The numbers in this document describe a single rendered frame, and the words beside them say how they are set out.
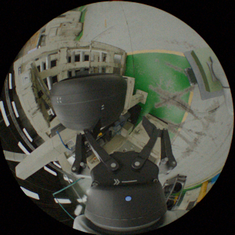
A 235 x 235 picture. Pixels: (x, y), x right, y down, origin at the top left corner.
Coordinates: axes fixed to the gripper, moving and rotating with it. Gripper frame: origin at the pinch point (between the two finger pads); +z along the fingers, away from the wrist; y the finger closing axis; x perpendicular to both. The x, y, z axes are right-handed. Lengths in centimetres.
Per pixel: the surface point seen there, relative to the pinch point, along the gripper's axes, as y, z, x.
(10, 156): -136, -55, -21
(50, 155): -59, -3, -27
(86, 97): -12.9, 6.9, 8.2
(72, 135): -39.4, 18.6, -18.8
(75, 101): -17.3, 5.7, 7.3
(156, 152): 47, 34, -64
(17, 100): -1114, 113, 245
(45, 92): -70, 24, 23
